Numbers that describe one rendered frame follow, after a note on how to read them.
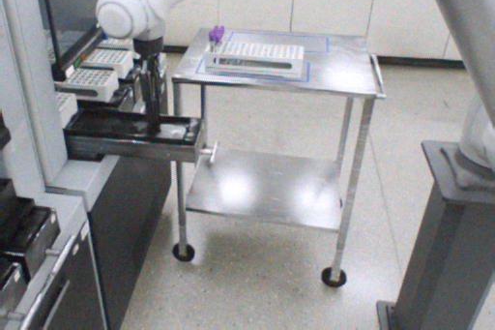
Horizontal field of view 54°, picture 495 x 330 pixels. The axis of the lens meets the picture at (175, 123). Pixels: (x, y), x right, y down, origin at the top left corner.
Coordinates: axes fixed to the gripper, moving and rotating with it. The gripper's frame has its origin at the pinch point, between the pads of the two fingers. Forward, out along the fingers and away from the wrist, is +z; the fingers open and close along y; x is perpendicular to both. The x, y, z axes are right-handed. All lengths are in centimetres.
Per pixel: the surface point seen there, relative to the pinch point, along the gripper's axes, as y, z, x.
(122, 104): -7.2, 3.8, -11.2
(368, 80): -29, 2, 58
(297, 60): -27.9, -3.4, 37.1
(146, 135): 9.9, 2.5, 0.8
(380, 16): -224, 49, 96
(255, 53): -30.3, -3.8, 24.7
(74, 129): 7.6, 4.0, -19.6
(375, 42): -224, 67, 96
